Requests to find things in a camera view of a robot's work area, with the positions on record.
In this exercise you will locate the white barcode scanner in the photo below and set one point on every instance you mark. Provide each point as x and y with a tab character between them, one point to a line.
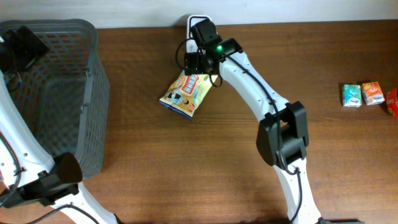
193	19

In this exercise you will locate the red Hacks candy bag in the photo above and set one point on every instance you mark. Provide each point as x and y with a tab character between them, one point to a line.
391	101

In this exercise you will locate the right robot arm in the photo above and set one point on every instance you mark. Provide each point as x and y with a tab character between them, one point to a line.
282	136

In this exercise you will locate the yellow snack bag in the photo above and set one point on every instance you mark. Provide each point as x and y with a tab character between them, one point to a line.
187	93

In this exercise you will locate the orange tissue pack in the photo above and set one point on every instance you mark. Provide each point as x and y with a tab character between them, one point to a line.
372	93

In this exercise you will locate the grey plastic mesh basket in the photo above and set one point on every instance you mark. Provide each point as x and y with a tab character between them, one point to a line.
64	98

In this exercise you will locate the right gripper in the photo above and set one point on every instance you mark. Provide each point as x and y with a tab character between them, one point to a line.
191	64

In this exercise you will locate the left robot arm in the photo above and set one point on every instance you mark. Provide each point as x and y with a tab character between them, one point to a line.
31	175

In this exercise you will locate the green tissue pack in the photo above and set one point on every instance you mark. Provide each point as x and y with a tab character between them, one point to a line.
351	96

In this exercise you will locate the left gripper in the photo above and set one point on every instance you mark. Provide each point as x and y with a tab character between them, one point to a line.
18	46

